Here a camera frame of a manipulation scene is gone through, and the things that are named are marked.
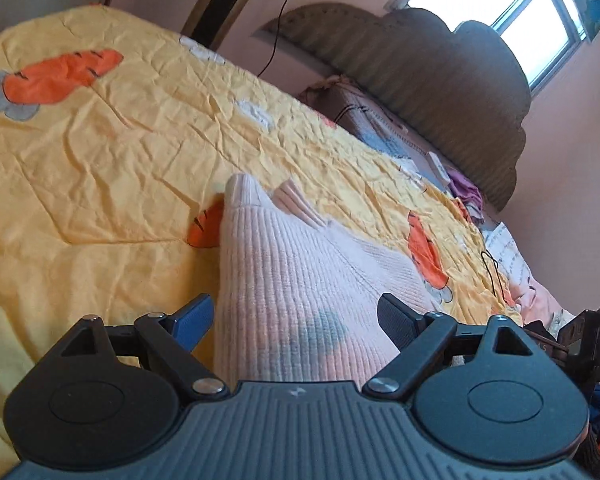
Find white printed cloth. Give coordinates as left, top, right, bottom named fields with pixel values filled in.
left=482, top=220, right=533, bottom=288

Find striped pillow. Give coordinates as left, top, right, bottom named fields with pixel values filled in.
left=302, top=76, right=433, bottom=163

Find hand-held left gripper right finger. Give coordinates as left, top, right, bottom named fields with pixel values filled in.
left=362, top=294, right=531, bottom=401

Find thin black cord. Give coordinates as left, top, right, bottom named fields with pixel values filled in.
left=480, top=249, right=517, bottom=311

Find gold standing air conditioner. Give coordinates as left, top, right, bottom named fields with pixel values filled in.
left=180, top=0, right=273, bottom=52

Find small white box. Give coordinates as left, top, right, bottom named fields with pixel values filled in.
left=426, top=151, right=452, bottom=187

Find yellow carrot print quilt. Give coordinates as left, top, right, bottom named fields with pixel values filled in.
left=0, top=4, right=526, bottom=466

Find black power cable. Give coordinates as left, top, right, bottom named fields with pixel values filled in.
left=257, top=0, right=313, bottom=78

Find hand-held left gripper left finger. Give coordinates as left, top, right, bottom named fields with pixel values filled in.
left=60, top=294, right=231, bottom=401

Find purple cloth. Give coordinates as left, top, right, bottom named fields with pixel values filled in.
left=446, top=166, right=483, bottom=208

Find grey padded headboard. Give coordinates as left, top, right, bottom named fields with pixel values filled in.
left=252, top=2, right=531, bottom=211

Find white knit sweater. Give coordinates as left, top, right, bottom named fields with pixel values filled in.
left=212, top=172, right=448, bottom=386

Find pink cloth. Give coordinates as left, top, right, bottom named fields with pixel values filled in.
left=510, top=277, right=563, bottom=323

